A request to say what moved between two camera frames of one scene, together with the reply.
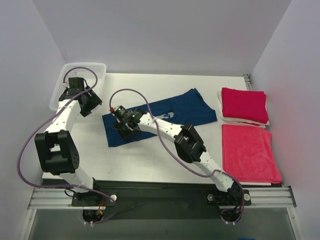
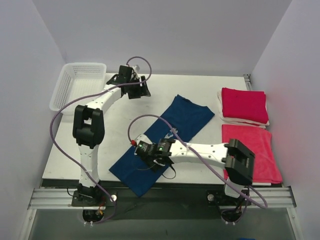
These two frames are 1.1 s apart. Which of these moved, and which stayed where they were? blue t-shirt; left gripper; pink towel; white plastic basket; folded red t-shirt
Moved: left gripper; blue t-shirt
Stayed: folded red t-shirt; white plastic basket; pink towel
